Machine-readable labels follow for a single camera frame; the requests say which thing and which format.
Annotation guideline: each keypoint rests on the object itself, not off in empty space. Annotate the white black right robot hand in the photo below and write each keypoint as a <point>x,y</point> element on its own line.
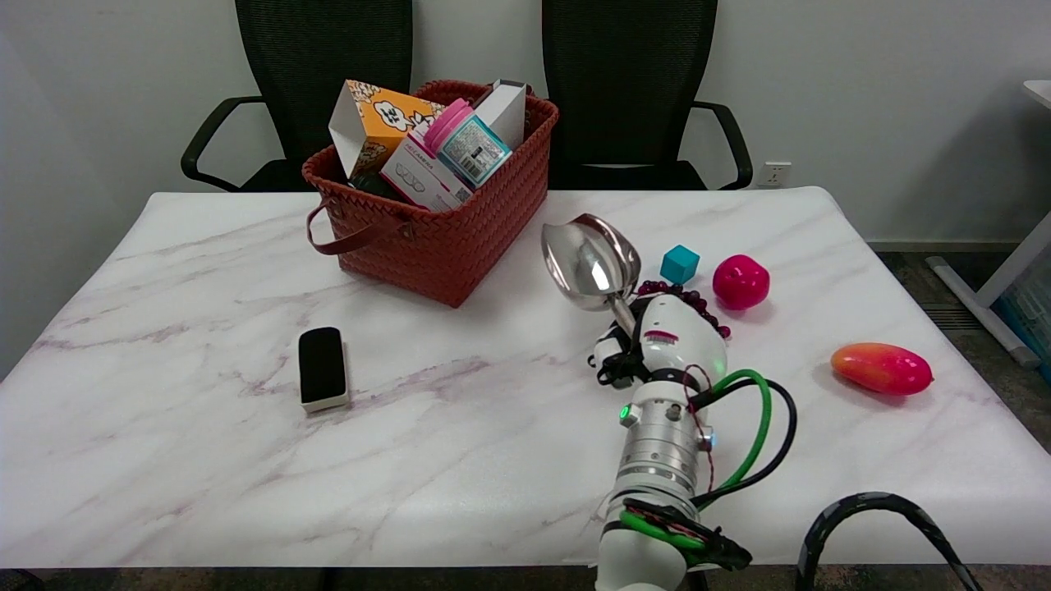
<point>677,336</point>

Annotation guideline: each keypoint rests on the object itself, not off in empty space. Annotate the stainless steel scoop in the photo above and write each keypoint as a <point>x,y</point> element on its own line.
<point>587,263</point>

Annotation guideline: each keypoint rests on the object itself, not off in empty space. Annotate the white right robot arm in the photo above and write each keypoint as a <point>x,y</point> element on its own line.
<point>661,443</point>

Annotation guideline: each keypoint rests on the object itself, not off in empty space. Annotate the dark purple grape bunch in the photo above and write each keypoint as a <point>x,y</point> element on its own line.
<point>698,300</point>

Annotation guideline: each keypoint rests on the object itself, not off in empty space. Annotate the teal cube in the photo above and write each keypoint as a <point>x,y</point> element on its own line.
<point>679,264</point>

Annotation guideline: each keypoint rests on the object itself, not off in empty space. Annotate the red toy apple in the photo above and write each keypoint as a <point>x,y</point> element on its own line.
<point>741,281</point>

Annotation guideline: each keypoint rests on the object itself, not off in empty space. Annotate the red orange toy mango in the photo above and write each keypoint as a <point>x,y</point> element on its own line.
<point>883,368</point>

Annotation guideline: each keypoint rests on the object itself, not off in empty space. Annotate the red woven basket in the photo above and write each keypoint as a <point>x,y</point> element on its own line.
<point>443,246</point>

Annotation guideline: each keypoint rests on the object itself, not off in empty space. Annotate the black mesh office chair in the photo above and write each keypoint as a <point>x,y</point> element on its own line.
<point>628,82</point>
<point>320,74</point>

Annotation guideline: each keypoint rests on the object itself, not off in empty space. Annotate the teal jar with pink lid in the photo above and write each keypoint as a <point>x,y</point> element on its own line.
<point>472,148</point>

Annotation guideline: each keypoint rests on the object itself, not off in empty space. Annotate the white grey carton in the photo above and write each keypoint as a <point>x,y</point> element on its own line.
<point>507,111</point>

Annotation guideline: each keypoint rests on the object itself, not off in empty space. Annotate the white pink cardboard box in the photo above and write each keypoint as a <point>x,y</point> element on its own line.
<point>419,176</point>

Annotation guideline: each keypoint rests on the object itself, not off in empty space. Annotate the white side desk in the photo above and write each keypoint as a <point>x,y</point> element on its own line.
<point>1006,271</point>

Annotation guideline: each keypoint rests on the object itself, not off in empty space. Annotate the black whiteboard eraser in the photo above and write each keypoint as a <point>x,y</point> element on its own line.
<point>322,367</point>

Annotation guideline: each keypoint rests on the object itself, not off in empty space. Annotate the blue storage bin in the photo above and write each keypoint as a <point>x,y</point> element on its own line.
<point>1036,316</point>

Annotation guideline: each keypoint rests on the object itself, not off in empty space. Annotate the orange popcorn box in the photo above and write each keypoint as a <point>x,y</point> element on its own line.
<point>386,119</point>

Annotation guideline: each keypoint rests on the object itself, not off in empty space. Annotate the white wall socket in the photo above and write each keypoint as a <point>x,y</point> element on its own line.
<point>774,174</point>

